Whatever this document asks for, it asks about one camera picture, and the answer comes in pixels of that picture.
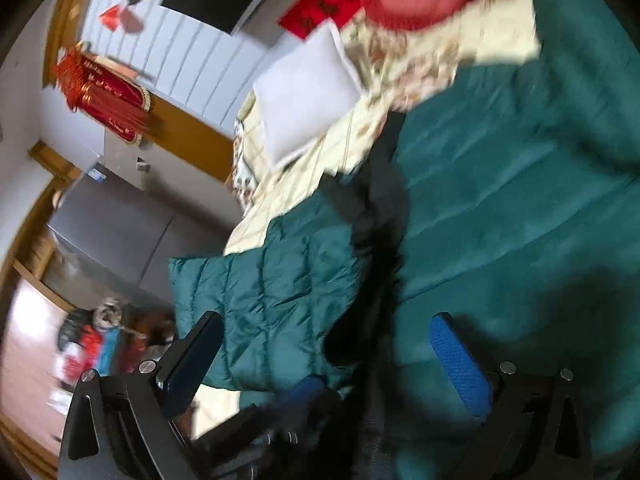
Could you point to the white pillow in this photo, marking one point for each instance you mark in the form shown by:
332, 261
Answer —
305, 95

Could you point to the red heart pillow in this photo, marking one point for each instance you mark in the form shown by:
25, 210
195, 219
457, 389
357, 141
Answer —
417, 0

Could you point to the red paper banner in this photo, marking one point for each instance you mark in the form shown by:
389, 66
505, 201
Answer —
330, 5

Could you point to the small red flag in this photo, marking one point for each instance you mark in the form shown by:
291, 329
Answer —
117, 17

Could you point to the red tasselled pennant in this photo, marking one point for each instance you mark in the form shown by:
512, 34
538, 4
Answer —
110, 95

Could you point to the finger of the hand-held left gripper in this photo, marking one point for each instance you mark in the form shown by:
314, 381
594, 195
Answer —
305, 391

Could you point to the green down jacket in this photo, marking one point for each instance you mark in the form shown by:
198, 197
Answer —
500, 185

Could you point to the floral checked bed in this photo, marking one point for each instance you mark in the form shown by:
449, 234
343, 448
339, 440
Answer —
300, 175

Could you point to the grey refrigerator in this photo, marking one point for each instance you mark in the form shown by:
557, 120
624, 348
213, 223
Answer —
125, 230

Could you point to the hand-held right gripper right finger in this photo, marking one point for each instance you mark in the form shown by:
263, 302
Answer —
460, 365

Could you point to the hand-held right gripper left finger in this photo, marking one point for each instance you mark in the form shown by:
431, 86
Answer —
189, 362

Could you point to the colourful clutter pile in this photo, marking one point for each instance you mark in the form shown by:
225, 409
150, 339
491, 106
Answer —
95, 345

